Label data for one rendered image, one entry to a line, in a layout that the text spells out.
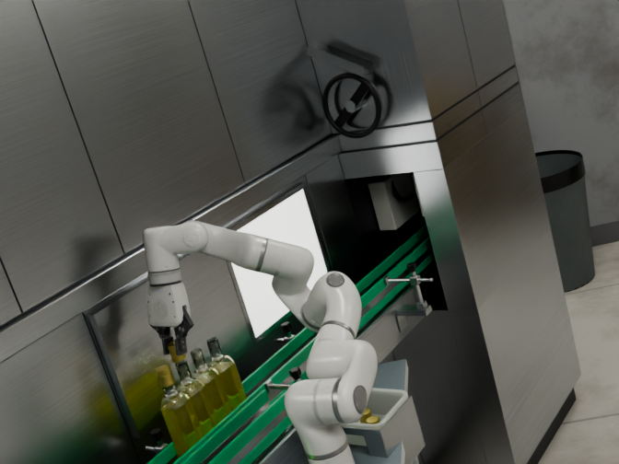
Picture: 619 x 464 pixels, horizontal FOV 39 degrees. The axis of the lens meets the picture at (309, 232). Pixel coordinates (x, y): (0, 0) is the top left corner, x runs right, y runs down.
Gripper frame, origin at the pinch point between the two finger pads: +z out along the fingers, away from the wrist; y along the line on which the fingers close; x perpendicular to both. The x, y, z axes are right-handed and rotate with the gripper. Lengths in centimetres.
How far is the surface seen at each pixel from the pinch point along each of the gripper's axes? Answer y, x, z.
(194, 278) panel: -11.5, 21.7, -12.6
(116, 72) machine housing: -14, 7, -67
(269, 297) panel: -11, 51, -2
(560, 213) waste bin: -7, 283, 1
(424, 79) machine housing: 25, 94, -60
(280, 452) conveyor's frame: 15.6, 14.9, 30.0
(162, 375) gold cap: 0.9, -6.0, 5.5
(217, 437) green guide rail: 6.2, 3.8, 23.3
